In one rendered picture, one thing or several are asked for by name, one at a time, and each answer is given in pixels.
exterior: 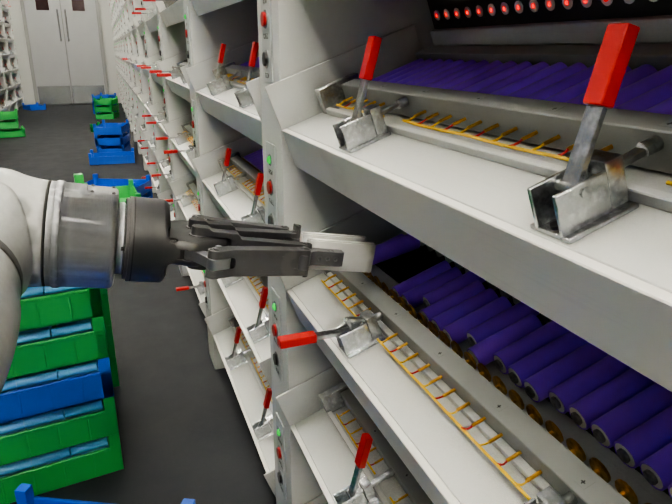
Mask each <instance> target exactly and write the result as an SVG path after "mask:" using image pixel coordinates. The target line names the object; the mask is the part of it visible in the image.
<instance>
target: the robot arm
mask: <svg viewBox="0 0 672 504"><path fill-rule="evenodd" d="M301 227H302V226H301V225H300V224H295V223H294V224H293V230H289V227H288V226H285V225H282V226H281V225H273V224H265V223H256V222H248V221H239V220H231V219H222V218H215V217H210V216H205V215H201V214H192V217H190V218H189V221H186V220H171V213H170V206H169V203H168V202H167V201H166V200H164V199H157V198H146V197H135V196H130V198H127V199H126V203H125V202H119V190H118V189H117V188H116V187H115V186H112V187H106V186H95V184H91V185H88V184H81V183H71V182H66V181H62V180H58V181H51V180H44V179H38V178H35V177H31V176H27V175H25V174H22V173H20V172H17V171H14V170H11V169H6V168H0V394H1V392H2V389H3V387H4V384H5V381H6V378H7V375H8V373H9V370H10V367H11V363H12V360H13V357H14V353H15V349H16V345H17V340H18V335H19V329H20V321H21V305H20V299H21V296H22V294H23V293H24V292H25V291H26V289H27V287H42V286H50V287H51V288H59V287H78V288H110V287H111V286H112V285H113V282H114V274H121V278H122V279H125V281H134V282H161V281H162V280H163V279H164V278H165V275H166V271H167V266H168V265H169V264H176V265H183V266H187V267H188V268H189V269H194V270H206V274H205V277H206V278H208V279H212V280H214V279H221V278H227V277H246V276H302V277H307V276H308V270H309V269H315V270H332V271H349V272H366V273H370V272H371V270H372V264H373V259H374V254H375V248H376V245H375V244H374V243H371V242H366V240H367V238H366V237H365V236H360V235H346V234H332V233H317V232H303V231H302V232H301ZM300 233H301V235H300Z"/></svg>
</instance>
